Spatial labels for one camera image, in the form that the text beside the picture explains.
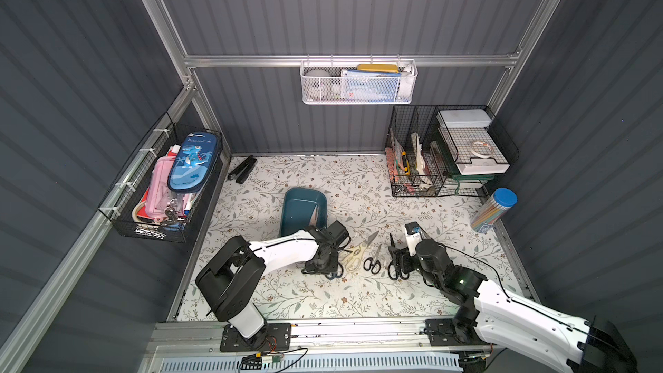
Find large black scissors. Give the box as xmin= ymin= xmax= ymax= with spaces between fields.
xmin=387 ymin=234 xmax=402 ymax=281

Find cream yellow kitchen scissors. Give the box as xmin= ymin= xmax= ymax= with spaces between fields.
xmin=342 ymin=231 xmax=379 ymax=272

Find teal plastic storage box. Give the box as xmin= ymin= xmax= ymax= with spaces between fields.
xmin=279 ymin=188 xmax=328 ymax=238

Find small black scissors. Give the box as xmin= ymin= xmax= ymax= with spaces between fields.
xmin=363 ymin=245 xmax=382 ymax=275

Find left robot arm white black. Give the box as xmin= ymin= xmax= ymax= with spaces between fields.
xmin=195 ymin=221 xmax=350 ymax=348

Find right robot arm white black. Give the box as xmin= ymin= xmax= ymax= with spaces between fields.
xmin=387 ymin=222 xmax=638 ymax=372

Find white box on organizer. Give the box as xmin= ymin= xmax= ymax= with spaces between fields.
xmin=437 ymin=110 xmax=492 ymax=129

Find blue lid pencil tube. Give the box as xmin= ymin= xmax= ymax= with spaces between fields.
xmin=470 ymin=188 xmax=518 ymax=234

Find black stapler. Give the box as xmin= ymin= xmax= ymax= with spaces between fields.
xmin=227 ymin=155 xmax=257 ymax=184

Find grid pattern notebook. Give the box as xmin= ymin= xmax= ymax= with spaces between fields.
xmin=439 ymin=125 xmax=510 ymax=175

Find tape roll on notebook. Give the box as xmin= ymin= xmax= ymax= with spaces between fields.
xmin=470 ymin=140 xmax=495 ymax=159

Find blue packet in basket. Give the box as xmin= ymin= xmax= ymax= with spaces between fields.
xmin=340 ymin=70 xmax=401 ymax=102

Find white tape roll in basket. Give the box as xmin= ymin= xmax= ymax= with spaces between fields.
xmin=302 ymin=69 xmax=332 ymax=100

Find blue dinosaur pencil case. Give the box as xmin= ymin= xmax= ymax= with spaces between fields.
xmin=167 ymin=131 xmax=219 ymax=193

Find pink pencil case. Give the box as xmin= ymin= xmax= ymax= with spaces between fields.
xmin=144 ymin=155 xmax=175 ymax=219

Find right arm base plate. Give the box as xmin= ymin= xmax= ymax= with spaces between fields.
xmin=422 ymin=318 xmax=487 ymax=347

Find aluminium front rail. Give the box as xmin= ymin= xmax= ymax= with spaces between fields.
xmin=136 ymin=313 xmax=571 ymax=373

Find black wire desk organizer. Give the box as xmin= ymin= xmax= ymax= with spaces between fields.
xmin=385 ymin=105 xmax=520 ymax=198

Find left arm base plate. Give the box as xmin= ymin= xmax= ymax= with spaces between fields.
xmin=219 ymin=323 xmax=292 ymax=352

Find white wire wall basket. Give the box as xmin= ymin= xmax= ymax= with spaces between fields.
xmin=300 ymin=59 xmax=419 ymax=105

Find black wire side basket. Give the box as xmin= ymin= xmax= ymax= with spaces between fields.
xmin=98 ymin=114 xmax=224 ymax=243

